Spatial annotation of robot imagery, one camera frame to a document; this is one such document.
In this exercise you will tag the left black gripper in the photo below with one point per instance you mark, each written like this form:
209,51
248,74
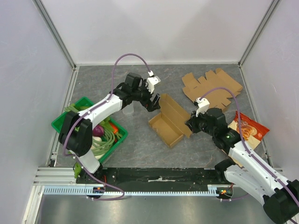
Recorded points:
148,104

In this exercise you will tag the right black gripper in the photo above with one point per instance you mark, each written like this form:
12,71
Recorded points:
195,124

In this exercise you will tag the brown cardboard box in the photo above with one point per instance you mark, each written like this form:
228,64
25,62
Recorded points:
169,124

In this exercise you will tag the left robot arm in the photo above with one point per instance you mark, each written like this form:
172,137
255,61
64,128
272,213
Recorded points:
134,88

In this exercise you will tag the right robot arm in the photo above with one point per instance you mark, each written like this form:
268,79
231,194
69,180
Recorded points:
278,196

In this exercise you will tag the clear plastic water bottle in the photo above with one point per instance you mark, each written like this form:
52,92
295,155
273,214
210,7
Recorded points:
128,110

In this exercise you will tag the red snack bag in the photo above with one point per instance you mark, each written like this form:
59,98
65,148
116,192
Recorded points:
262,130

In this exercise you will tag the orange carrot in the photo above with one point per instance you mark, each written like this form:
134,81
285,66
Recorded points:
115,128

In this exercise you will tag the beige cassava chips bag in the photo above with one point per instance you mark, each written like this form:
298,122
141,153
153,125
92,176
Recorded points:
249,134

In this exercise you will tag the green leafy vegetable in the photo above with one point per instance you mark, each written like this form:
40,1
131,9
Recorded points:
77,136

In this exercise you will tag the green plastic basket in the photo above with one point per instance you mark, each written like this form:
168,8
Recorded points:
80,105

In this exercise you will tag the purple onion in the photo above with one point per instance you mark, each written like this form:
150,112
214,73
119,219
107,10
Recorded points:
98,131

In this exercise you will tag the green long beans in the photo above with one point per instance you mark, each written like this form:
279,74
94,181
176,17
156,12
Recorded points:
102,145

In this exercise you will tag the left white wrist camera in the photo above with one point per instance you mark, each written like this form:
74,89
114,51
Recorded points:
152,81

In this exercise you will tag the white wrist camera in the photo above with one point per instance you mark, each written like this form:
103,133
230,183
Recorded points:
203,105
152,81

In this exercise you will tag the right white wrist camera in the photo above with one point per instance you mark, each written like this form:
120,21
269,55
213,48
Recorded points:
203,105

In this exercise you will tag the grey cable duct rail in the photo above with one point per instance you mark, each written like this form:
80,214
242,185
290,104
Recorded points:
101,191

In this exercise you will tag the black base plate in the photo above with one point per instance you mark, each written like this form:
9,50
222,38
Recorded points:
162,179

